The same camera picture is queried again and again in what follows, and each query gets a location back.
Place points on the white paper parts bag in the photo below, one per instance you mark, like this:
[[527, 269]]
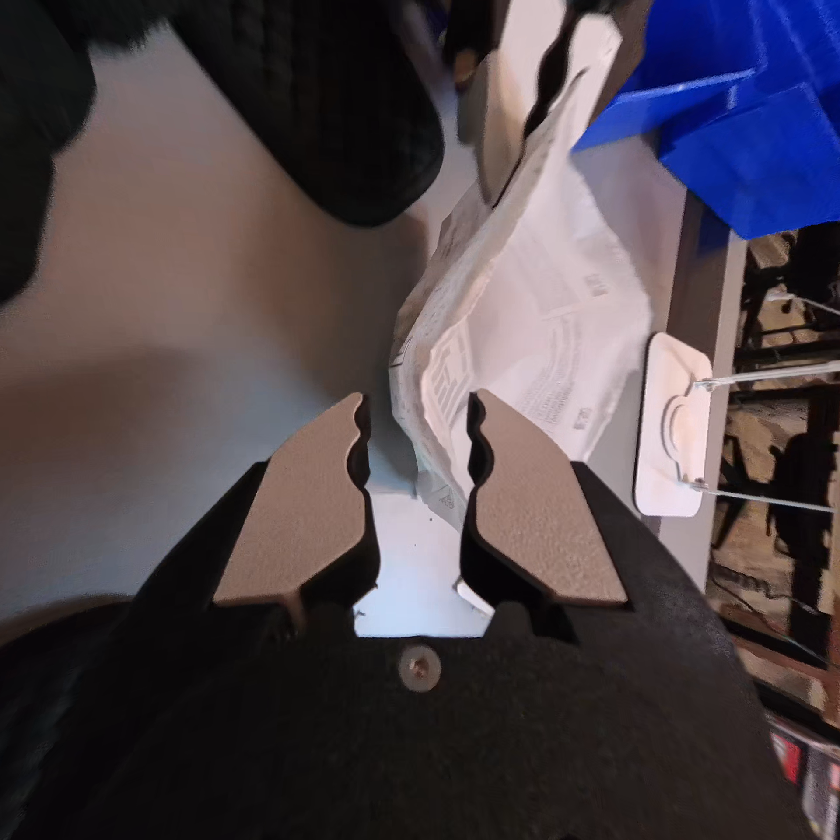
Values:
[[558, 275]]

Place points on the grey desk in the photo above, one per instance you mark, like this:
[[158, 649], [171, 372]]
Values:
[[164, 295]]

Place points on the person's black clothing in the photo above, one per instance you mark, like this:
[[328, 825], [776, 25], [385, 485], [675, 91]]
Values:
[[33, 131]]

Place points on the person's left hand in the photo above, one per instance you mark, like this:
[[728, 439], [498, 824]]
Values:
[[468, 67]]

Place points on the black toy set box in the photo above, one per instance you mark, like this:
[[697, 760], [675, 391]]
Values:
[[810, 774]]

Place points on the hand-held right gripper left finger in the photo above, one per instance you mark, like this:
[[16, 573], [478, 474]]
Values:
[[308, 512]]

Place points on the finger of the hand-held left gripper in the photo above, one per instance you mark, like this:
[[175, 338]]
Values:
[[597, 46], [505, 98]]

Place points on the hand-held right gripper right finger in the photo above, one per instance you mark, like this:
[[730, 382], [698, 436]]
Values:
[[544, 525]]

